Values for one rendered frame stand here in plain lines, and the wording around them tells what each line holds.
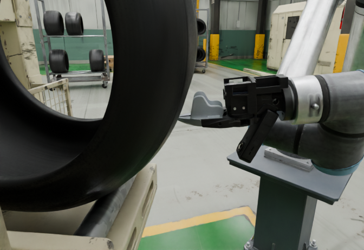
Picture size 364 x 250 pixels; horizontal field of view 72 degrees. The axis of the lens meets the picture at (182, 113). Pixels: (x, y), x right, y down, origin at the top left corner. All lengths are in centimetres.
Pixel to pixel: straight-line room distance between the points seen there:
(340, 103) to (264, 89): 13
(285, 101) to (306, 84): 4
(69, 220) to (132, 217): 17
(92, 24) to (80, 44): 101
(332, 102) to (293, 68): 22
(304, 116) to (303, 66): 23
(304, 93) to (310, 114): 4
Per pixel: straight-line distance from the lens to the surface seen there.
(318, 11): 84
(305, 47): 74
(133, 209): 53
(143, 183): 60
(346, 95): 50
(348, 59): 109
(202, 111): 48
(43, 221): 66
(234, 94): 47
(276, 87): 48
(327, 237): 193
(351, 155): 59
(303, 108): 48
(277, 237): 155
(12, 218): 70
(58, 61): 604
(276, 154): 131
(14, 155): 68
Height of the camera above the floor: 119
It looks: 18 degrees down
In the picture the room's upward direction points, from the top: straight up
